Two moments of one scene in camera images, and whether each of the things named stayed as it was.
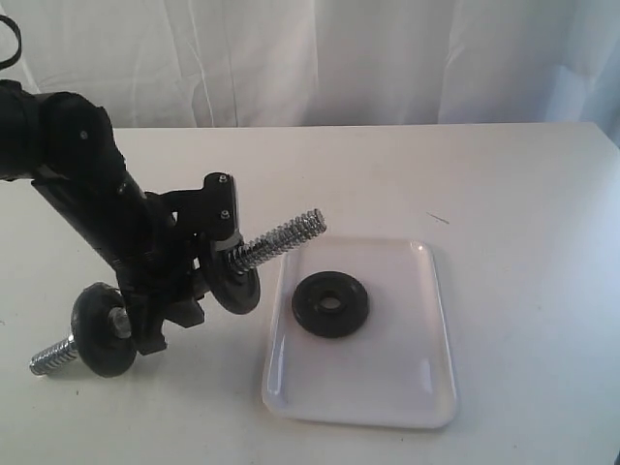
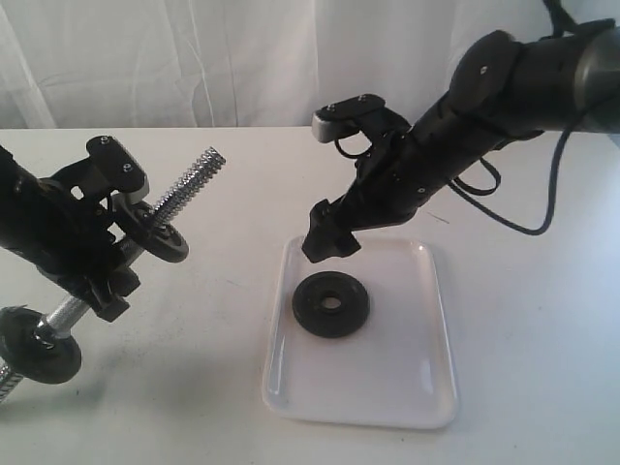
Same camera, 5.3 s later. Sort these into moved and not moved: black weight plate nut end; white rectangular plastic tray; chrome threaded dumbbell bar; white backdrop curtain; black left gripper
Moved: chrome threaded dumbbell bar; black weight plate nut end; black left gripper
Not moved: white rectangular plastic tray; white backdrop curtain
